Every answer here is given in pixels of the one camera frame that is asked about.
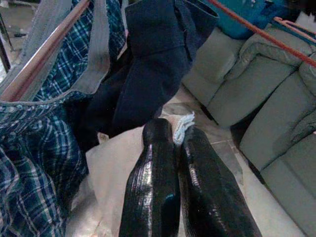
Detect pink clothes hanger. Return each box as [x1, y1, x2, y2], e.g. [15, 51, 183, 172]
[0, 0, 91, 102]

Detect cream white garment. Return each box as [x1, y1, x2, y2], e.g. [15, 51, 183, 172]
[65, 111, 198, 237]

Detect blue plaid shirt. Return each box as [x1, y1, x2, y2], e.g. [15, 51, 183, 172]
[0, 0, 128, 237]

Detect red wire hanger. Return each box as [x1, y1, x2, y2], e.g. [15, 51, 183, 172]
[207, 0, 316, 69]

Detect dark navy garment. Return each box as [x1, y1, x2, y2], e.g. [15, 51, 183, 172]
[65, 0, 220, 153]

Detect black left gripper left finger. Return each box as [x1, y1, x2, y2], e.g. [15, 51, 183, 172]
[118, 118, 182, 237]

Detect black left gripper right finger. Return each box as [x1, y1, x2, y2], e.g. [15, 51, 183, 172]
[179, 126, 262, 237]

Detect grey green sofa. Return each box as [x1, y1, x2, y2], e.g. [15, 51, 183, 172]
[181, 24, 316, 237]

